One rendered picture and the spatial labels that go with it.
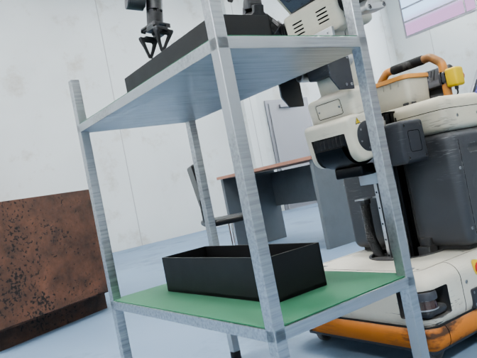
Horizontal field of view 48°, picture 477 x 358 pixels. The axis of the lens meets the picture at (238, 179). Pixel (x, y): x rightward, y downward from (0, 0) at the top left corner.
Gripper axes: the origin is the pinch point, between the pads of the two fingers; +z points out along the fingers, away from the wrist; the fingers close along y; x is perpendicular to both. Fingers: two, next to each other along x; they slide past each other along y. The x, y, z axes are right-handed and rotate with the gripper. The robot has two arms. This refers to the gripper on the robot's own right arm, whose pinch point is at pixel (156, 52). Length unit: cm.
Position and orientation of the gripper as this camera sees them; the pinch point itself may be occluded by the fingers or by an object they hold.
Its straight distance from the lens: 190.8
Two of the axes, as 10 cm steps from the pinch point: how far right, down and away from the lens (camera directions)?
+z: 0.5, 10.0, -0.6
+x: 8.0, 0.0, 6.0
